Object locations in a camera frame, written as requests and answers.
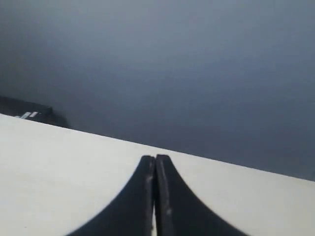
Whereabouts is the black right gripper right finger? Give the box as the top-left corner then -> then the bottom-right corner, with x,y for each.
155,154 -> 245,236

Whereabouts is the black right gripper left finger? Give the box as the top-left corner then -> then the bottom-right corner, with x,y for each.
70,156 -> 156,236

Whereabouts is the dark object behind table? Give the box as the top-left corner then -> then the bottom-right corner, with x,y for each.
0,96 -> 70,128

